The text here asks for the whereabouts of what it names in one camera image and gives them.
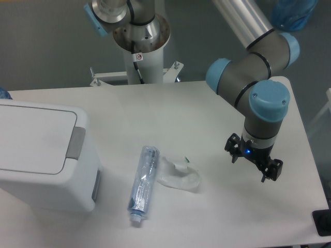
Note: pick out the white trash can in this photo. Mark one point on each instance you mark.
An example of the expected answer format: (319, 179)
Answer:
(74, 188)

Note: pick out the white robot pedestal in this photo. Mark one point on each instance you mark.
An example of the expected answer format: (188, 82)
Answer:
(143, 50)

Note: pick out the blue plastic bag corner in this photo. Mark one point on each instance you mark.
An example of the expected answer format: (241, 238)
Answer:
(4, 94)

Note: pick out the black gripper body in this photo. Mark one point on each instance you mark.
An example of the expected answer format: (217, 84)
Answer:
(258, 156)

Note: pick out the empty clear plastic bottle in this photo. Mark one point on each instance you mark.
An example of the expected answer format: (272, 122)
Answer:
(141, 195)

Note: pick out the crumpled white plastic wrapper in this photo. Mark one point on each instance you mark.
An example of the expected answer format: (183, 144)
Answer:
(177, 172)

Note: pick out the white trash can lid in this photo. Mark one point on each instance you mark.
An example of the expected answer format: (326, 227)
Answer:
(35, 138)

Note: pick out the black device at edge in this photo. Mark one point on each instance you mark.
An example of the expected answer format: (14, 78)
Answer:
(322, 222)

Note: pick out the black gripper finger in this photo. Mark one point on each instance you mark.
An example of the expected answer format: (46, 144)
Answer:
(272, 170)
(233, 147)

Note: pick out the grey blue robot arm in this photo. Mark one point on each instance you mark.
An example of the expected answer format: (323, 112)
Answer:
(247, 85)

